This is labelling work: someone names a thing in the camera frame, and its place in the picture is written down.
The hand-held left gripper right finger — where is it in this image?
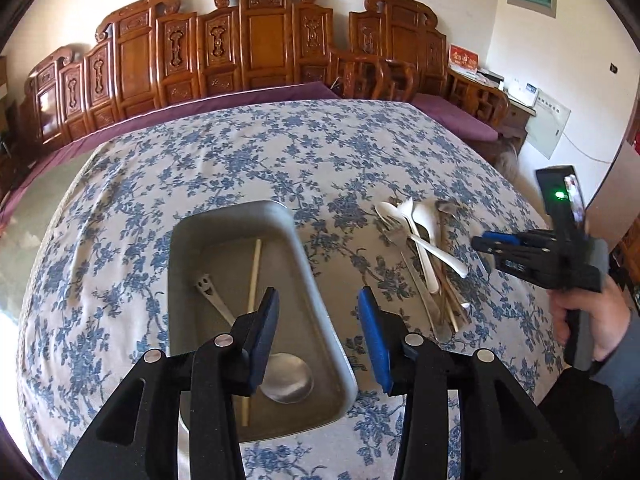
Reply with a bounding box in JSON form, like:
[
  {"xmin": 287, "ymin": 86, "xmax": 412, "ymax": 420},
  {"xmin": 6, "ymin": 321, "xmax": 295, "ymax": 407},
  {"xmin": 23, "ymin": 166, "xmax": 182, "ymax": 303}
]
[{"xmin": 357, "ymin": 286, "xmax": 581, "ymax": 480}]

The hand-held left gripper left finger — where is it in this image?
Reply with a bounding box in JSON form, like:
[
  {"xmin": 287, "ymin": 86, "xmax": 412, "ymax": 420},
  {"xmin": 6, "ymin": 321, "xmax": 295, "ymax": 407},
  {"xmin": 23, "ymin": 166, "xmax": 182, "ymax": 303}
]
[{"xmin": 60, "ymin": 287, "xmax": 281, "ymax": 480}]

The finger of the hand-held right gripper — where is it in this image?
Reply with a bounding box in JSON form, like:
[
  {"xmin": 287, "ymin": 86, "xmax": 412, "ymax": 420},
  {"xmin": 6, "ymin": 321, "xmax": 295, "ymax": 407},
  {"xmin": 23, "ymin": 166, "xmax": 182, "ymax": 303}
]
[
  {"xmin": 471, "ymin": 232, "xmax": 556, "ymax": 256},
  {"xmin": 494, "ymin": 252, "xmax": 551, "ymax": 286}
]

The grey tray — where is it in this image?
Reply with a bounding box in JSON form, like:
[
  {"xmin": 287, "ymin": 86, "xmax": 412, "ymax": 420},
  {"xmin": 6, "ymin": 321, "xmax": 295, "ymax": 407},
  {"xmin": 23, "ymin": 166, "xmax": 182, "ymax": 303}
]
[{"xmin": 167, "ymin": 200, "xmax": 358, "ymax": 443}]

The white plastic spoon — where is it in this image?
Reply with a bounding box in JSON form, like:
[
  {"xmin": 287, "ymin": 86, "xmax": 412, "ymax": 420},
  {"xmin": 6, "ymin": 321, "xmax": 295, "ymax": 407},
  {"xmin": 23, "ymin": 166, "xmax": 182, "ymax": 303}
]
[
  {"xmin": 400, "ymin": 197, "xmax": 441, "ymax": 295},
  {"xmin": 416, "ymin": 203, "xmax": 471, "ymax": 309},
  {"xmin": 375, "ymin": 201, "xmax": 469, "ymax": 279}
]

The metal fork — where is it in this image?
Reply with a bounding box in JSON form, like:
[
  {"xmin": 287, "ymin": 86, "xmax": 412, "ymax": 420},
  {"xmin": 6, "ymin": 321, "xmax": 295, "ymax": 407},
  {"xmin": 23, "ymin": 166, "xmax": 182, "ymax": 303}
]
[{"xmin": 376, "ymin": 220, "xmax": 451, "ymax": 343}]

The person's right forearm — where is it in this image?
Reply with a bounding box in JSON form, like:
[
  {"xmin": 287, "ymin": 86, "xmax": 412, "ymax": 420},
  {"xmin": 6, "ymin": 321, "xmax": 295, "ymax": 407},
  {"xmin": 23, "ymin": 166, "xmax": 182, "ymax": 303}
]
[{"xmin": 592, "ymin": 305, "xmax": 640, "ymax": 436}]

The person's right hand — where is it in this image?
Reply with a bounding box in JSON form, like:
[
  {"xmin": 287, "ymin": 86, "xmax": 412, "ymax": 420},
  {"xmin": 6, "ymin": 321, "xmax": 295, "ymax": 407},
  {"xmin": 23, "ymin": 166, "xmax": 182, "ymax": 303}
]
[{"xmin": 550, "ymin": 267, "xmax": 631, "ymax": 361}]

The wooden board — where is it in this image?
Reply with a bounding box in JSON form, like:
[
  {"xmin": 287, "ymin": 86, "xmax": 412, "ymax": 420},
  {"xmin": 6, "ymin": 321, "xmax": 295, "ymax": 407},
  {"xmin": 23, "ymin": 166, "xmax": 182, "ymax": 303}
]
[{"xmin": 584, "ymin": 139, "xmax": 640, "ymax": 253}]

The grey fuzzy object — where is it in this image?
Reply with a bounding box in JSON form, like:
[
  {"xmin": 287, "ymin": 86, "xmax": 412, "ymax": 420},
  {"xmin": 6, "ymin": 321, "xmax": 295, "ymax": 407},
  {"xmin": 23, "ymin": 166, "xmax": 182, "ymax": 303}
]
[{"xmin": 495, "ymin": 147, "xmax": 521, "ymax": 182}]

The wooden side table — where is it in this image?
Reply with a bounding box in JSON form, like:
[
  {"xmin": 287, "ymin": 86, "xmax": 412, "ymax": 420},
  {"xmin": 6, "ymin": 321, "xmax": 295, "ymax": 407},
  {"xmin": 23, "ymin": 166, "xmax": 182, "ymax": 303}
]
[{"xmin": 447, "ymin": 67, "xmax": 532, "ymax": 157}]

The short purple seat cushion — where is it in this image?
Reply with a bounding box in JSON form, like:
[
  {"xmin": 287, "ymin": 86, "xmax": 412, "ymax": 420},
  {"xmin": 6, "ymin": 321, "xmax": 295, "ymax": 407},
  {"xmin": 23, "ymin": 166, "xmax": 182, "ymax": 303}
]
[{"xmin": 410, "ymin": 92, "xmax": 501, "ymax": 143}]

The white telephone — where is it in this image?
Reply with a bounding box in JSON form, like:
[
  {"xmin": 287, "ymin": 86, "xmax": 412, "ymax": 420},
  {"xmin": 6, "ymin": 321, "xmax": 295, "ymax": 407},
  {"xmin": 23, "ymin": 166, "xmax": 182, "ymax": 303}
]
[{"xmin": 507, "ymin": 80, "xmax": 542, "ymax": 107}]

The person's dark clothing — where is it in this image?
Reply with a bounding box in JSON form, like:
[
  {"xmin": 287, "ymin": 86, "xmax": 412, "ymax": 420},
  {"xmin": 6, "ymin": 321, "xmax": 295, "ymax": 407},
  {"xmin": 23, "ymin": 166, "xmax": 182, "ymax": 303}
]
[{"xmin": 537, "ymin": 374, "xmax": 622, "ymax": 463}]

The blue floral tablecloth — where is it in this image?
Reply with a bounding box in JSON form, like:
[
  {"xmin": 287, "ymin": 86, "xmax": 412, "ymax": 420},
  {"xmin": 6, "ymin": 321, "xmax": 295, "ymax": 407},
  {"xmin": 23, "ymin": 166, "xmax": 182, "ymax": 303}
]
[{"xmin": 15, "ymin": 99, "xmax": 568, "ymax": 480}]

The red desk calendar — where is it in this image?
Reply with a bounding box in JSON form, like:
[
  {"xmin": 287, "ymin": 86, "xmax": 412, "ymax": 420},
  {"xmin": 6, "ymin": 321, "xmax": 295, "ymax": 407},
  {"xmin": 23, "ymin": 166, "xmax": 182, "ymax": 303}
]
[{"xmin": 448, "ymin": 44, "xmax": 480, "ymax": 72}]

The short carved wooden sofa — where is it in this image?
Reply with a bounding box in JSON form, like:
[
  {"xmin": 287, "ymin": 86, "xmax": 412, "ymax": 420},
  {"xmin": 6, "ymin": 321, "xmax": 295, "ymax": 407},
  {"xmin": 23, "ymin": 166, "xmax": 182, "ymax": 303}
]
[{"xmin": 330, "ymin": 0, "xmax": 511, "ymax": 131}]

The long carved wooden sofa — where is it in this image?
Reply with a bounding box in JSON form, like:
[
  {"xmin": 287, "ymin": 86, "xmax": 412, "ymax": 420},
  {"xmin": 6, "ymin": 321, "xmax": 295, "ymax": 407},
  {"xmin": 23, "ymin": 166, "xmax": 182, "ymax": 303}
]
[{"xmin": 22, "ymin": 0, "xmax": 336, "ymax": 146}]

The metal spoon with cutout handle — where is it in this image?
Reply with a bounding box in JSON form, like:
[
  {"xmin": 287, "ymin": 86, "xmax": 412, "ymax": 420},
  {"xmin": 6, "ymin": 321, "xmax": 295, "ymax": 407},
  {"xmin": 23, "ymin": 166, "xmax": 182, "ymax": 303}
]
[{"xmin": 194, "ymin": 272, "xmax": 315, "ymax": 405}]

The white cable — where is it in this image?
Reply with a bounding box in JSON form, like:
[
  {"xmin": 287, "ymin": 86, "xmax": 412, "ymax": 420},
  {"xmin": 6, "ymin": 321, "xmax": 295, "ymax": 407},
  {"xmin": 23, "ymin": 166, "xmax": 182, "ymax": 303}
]
[{"xmin": 565, "ymin": 130, "xmax": 622, "ymax": 164}]

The grey wall panel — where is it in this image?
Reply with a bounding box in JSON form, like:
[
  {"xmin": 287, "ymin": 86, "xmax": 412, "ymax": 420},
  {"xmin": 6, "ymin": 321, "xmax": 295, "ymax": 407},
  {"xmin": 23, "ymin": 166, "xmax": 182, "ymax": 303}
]
[{"xmin": 525, "ymin": 87, "xmax": 572, "ymax": 161}]

